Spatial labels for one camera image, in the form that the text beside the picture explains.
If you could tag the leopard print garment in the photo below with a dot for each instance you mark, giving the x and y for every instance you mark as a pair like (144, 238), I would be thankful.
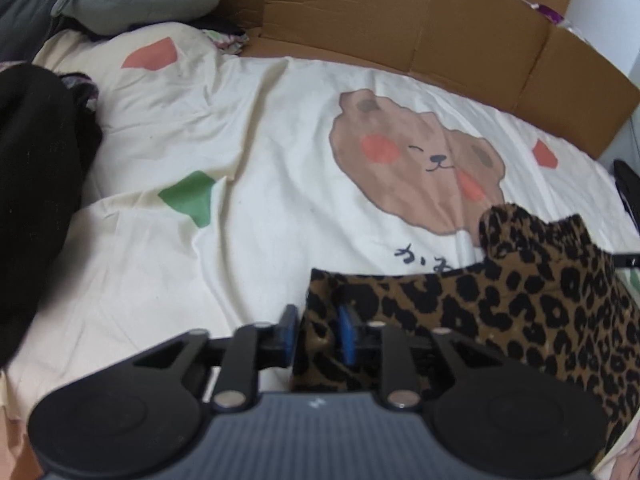
(544, 294)

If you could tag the black garment on pile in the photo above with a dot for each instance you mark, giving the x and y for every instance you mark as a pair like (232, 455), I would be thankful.
(48, 144)

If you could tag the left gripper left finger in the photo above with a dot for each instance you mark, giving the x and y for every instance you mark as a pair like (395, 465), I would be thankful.
(251, 349)

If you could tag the purple white plastic bag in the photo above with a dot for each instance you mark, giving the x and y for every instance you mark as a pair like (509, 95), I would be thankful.
(555, 17)

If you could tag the brown cardboard sheet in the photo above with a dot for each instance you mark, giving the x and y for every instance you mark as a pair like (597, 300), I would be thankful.
(498, 52)

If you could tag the paisley patterned garment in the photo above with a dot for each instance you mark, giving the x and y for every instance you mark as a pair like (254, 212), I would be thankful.
(84, 90)

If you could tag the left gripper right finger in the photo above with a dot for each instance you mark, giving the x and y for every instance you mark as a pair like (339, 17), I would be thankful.
(389, 347)

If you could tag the white pillar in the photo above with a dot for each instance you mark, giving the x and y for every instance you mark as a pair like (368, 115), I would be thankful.
(612, 28)

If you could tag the floral folded cloth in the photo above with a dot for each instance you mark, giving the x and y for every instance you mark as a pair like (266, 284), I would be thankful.
(227, 43)

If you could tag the cream bear print bedsheet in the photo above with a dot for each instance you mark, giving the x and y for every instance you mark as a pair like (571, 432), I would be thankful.
(221, 182)

